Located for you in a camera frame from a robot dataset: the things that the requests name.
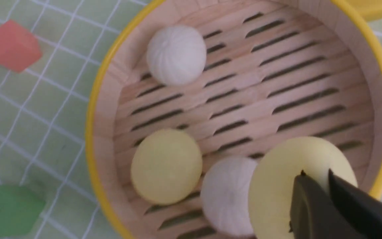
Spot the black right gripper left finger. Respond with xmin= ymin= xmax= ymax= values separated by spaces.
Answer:
xmin=289 ymin=170 xmax=366 ymax=239

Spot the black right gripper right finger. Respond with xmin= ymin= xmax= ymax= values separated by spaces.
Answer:
xmin=328 ymin=169 xmax=382 ymax=239

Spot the yellow bun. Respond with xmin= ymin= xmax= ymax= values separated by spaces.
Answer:
xmin=248 ymin=136 xmax=358 ymax=239
xmin=131 ymin=128 xmax=203 ymax=205

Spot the white bun front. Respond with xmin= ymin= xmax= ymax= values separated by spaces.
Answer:
xmin=200 ymin=156 xmax=258 ymax=237

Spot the white bun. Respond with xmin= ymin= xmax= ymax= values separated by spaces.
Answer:
xmin=200 ymin=156 xmax=258 ymax=237
xmin=146 ymin=25 xmax=207 ymax=86

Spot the bamboo steamer tray yellow rim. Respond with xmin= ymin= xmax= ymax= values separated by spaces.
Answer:
xmin=86 ymin=0 xmax=382 ymax=239

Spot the woven bamboo steamer lid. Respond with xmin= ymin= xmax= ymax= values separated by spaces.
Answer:
xmin=347 ymin=0 xmax=382 ymax=21

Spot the green cube block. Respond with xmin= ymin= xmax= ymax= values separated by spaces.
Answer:
xmin=0 ymin=185 xmax=46 ymax=238

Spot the red cube block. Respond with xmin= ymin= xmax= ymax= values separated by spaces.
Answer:
xmin=0 ymin=19 xmax=43 ymax=73

